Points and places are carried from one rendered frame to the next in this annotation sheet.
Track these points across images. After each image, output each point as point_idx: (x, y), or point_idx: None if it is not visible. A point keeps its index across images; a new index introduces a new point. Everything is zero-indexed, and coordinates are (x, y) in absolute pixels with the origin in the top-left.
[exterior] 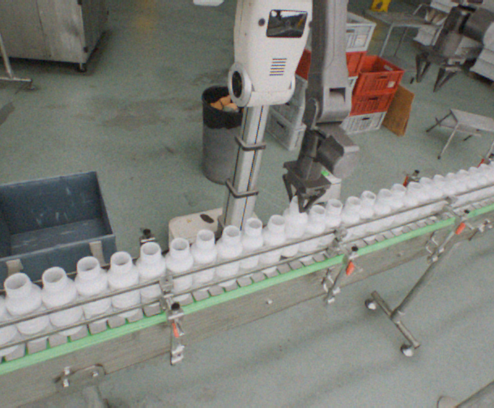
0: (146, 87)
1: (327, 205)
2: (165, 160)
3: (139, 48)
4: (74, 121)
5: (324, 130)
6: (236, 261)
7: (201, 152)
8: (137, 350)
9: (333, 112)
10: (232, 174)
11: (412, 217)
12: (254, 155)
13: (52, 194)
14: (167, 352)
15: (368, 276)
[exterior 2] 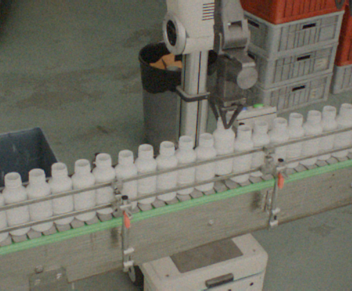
0: (66, 55)
1: (254, 125)
2: (98, 142)
3: (53, 7)
4: None
5: (229, 53)
6: (173, 171)
7: (143, 129)
8: (93, 258)
9: (233, 39)
10: (177, 131)
11: None
12: (198, 107)
13: (0, 152)
14: (118, 269)
15: (321, 210)
